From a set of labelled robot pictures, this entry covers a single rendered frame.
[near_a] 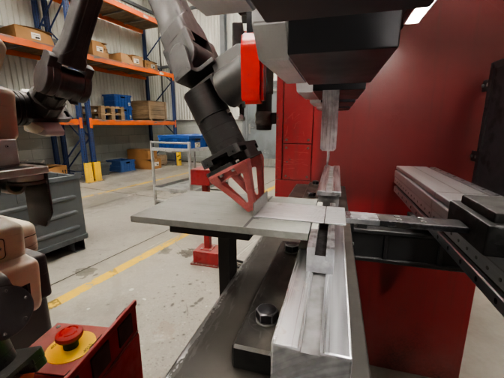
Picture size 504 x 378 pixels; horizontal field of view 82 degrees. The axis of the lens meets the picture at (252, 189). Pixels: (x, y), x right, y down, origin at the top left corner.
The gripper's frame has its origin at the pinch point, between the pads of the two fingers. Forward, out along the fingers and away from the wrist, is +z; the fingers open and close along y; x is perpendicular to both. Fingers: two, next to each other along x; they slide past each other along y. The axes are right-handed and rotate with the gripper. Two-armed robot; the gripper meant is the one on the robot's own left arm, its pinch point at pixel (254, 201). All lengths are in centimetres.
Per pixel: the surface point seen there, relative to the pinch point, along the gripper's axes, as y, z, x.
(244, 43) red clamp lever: -16.2, -15.3, -12.0
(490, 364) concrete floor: 105, 130, -33
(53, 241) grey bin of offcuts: 129, -25, 227
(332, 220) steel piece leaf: -2.9, 6.6, -10.4
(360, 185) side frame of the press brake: 86, 21, -14
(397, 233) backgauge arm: 42, 29, -18
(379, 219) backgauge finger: -1.5, 9.3, -16.1
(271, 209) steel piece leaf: -0.3, 2.2, -2.0
